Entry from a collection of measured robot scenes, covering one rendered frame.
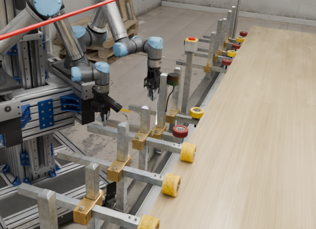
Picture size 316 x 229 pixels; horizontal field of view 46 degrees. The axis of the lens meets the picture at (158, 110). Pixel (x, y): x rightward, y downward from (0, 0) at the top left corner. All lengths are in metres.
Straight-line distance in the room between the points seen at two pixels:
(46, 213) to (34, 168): 1.48
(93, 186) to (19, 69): 1.13
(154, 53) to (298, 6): 7.63
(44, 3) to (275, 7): 8.01
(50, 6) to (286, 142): 1.29
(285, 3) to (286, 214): 8.14
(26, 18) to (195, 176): 1.02
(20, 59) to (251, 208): 1.44
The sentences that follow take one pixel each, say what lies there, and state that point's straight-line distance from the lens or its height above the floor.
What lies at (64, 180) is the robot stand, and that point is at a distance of 2.68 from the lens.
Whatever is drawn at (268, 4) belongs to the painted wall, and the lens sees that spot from 9.42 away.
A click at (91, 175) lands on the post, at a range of 1.26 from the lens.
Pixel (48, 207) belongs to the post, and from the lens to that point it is 1.05.
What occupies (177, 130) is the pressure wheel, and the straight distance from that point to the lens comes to 1.86.
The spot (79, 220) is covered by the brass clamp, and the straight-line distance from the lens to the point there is 1.30.
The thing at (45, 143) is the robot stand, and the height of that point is 0.54.
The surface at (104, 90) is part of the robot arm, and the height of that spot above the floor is 1.05.
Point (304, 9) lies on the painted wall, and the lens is 9.41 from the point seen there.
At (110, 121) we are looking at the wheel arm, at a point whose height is 0.86.
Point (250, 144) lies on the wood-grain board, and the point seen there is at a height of 0.90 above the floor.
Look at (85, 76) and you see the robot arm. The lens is 1.90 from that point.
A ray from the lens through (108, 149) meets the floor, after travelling 3.37.
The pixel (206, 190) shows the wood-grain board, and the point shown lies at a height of 0.90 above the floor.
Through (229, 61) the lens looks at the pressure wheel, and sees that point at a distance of 2.99.
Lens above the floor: 1.82
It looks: 26 degrees down
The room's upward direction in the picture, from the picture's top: 4 degrees clockwise
